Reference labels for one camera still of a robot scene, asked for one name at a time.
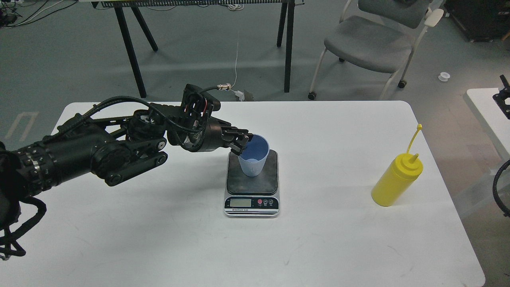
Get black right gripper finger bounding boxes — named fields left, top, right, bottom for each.
left=492, top=75, right=510, bottom=120

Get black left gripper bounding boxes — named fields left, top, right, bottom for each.
left=167, top=118, right=253, bottom=155

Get blue ribbed plastic cup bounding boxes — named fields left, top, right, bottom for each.
left=237, top=134, right=270, bottom=177

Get yellow squeeze bottle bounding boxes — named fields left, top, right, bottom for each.
left=371, top=124, right=423, bottom=207

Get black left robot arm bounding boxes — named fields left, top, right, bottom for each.
left=0, top=84, right=253, bottom=260

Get black digital kitchen scale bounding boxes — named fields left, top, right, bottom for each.
left=224, top=149, right=281, bottom=218

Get small white spool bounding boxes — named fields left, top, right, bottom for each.
left=437, top=71, right=451, bottom=82

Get black cabinet in corner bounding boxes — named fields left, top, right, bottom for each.
left=444, top=0, right=510, bottom=43

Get grey office chair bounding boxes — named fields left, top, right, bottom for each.
left=308, top=0, right=444, bottom=100

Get black legged background table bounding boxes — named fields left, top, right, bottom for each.
left=78, top=0, right=306, bottom=98

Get white cable with plug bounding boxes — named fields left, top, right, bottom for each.
left=229, top=32, right=246, bottom=101

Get cables on floor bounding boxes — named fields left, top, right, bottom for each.
left=0, top=0, right=80, bottom=28

